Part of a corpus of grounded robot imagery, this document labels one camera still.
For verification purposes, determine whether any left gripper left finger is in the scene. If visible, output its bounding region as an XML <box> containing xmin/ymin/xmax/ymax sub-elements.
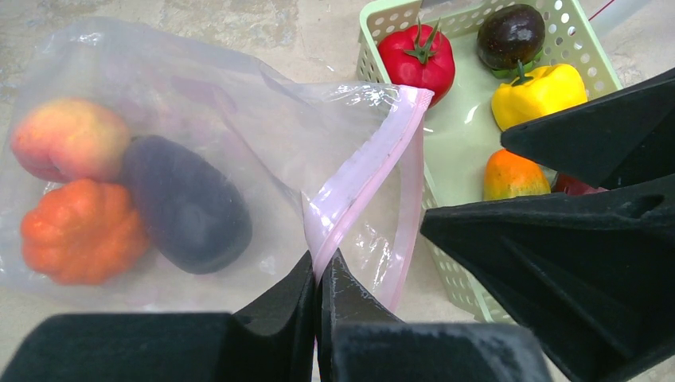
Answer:
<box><xmin>2</xmin><ymin>255</ymin><xmax>314</xmax><ymax>381</ymax></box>

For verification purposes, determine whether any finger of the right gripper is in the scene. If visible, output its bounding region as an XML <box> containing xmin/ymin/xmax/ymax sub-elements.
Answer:
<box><xmin>501</xmin><ymin>69</ymin><xmax>674</xmax><ymax>189</ymax></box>
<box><xmin>421</xmin><ymin>176</ymin><xmax>674</xmax><ymax>381</ymax></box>

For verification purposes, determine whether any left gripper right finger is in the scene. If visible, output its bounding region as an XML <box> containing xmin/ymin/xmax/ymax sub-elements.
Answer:
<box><xmin>316</xmin><ymin>252</ymin><xmax>552</xmax><ymax>381</ymax></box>

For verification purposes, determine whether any purple toy eggplant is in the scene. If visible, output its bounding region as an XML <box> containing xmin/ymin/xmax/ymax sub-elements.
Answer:
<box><xmin>121</xmin><ymin>135</ymin><xmax>252</xmax><ymax>275</ymax></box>

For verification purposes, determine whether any light green plastic basket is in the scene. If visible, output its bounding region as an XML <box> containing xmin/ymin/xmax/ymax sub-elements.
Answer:
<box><xmin>356</xmin><ymin>0</ymin><xmax>624</xmax><ymax>324</ymax></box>

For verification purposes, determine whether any clear zip top bag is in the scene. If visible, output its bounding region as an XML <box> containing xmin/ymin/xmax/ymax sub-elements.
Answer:
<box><xmin>0</xmin><ymin>17</ymin><xmax>435</xmax><ymax>312</ymax></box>

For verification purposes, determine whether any orange toy pumpkin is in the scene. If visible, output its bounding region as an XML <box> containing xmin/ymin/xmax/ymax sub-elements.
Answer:
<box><xmin>20</xmin><ymin>179</ymin><xmax>150</xmax><ymax>286</ymax></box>

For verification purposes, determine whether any pink toy peach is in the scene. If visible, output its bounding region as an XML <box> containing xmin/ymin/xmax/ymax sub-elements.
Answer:
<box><xmin>10</xmin><ymin>98</ymin><xmax>131</xmax><ymax>183</ymax></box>

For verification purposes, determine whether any dark red toy apple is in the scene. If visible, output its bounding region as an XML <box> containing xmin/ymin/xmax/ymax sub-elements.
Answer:
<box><xmin>552</xmin><ymin>173</ymin><xmax>606</xmax><ymax>196</ymax></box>

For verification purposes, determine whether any yellow toy bell pepper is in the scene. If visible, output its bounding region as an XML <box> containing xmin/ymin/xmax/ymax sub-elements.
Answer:
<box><xmin>490</xmin><ymin>64</ymin><xmax>588</xmax><ymax>131</ymax></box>

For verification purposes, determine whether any green orange toy mango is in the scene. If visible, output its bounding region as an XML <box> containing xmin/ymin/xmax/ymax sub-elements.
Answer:
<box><xmin>483</xmin><ymin>149</ymin><xmax>551</xmax><ymax>201</ymax></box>

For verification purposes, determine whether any dark purple toy tomato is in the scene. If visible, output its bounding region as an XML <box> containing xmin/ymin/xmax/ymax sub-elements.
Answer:
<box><xmin>477</xmin><ymin>4</ymin><xmax>546</xmax><ymax>79</ymax></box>

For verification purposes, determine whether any red toy tomato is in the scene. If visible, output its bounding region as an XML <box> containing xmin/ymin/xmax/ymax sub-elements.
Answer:
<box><xmin>378</xmin><ymin>22</ymin><xmax>456</xmax><ymax>107</ymax></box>

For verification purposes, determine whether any white pvc pipe frame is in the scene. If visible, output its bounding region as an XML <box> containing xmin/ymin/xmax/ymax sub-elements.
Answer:
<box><xmin>588</xmin><ymin>0</ymin><xmax>650</xmax><ymax>37</ymax></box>

